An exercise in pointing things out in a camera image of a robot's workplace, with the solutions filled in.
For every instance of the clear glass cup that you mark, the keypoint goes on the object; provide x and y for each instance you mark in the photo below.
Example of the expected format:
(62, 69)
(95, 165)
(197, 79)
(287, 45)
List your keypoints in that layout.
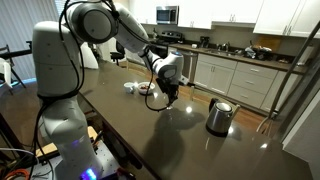
(169, 107)

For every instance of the small white counter cup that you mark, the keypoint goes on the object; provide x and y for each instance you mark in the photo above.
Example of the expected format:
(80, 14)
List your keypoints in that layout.
(194, 46)

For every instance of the white upper kitchen cabinets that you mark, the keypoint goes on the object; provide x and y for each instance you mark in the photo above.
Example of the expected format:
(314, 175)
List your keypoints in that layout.
(200, 13)

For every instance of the white lower kitchen cabinets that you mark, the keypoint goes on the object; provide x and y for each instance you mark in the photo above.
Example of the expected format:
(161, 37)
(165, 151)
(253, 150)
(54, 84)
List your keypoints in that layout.
(253, 81)

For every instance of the pile of dishes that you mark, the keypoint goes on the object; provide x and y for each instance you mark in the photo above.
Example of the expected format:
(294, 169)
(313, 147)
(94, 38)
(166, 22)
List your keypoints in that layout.
(258, 52)

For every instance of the brown food pieces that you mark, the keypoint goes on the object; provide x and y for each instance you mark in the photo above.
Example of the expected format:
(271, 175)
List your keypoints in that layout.
(145, 87)

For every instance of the stainless steel electric kettle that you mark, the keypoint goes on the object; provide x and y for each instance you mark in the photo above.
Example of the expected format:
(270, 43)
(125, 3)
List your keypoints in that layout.
(218, 118)

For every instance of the stainless steel dishwasher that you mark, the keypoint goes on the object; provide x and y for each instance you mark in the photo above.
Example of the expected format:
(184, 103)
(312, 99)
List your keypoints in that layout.
(190, 66)

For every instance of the white plastic seat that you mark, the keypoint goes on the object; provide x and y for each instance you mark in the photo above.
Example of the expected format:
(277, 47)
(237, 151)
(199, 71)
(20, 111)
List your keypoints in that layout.
(5, 73)

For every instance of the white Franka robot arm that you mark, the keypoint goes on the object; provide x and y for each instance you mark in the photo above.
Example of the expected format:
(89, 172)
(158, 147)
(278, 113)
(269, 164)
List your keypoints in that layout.
(55, 66)

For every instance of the black kitchen stove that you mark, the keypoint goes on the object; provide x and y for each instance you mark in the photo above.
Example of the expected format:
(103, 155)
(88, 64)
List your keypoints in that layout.
(171, 36)

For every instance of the small white mug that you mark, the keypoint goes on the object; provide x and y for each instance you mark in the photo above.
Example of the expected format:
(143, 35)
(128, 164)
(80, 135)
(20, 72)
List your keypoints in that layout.
(129, 88)

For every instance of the metal sink faucet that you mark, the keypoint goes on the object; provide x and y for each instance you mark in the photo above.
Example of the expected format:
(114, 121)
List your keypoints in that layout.
(226, 46)

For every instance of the grey vertical blinds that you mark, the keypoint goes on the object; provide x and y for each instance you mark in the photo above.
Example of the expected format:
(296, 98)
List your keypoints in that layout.
(20, 16)

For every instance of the stainless steel microwave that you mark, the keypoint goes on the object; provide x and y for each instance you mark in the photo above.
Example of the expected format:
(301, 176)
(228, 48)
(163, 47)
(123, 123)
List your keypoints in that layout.
(166, 15)

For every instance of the white ceramic bowl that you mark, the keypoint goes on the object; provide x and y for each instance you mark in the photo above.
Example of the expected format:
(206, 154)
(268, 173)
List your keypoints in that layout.
(146, 89)

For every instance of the black coffee maker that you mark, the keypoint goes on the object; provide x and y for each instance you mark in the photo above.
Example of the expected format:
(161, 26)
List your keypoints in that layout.
(204, 42)

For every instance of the white draped object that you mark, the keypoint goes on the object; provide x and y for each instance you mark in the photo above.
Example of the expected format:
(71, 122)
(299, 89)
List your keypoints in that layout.
(89, 56)

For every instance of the brown wooden cutting board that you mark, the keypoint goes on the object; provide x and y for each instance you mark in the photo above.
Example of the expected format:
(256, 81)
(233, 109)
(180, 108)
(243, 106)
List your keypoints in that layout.
(268, 43)

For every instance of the dark glass bottle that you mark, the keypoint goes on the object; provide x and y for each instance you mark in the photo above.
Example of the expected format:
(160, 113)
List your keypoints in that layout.
(154, 33)

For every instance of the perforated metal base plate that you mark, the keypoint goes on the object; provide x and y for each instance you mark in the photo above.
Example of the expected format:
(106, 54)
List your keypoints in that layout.
(106, 160)

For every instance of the stainless steel refrigerator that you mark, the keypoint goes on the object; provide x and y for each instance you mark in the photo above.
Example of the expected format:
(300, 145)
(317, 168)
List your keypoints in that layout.
(300, 100)

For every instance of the white kitchen cabinets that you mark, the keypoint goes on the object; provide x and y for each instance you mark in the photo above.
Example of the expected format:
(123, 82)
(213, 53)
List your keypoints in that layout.
(253, 81)
(200, 13)

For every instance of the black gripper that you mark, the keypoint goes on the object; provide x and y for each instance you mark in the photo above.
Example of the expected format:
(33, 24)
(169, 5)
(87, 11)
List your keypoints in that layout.
(170, 86)

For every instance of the black tripod stand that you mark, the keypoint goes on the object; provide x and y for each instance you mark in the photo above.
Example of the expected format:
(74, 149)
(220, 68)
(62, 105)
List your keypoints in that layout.
(16, 53)

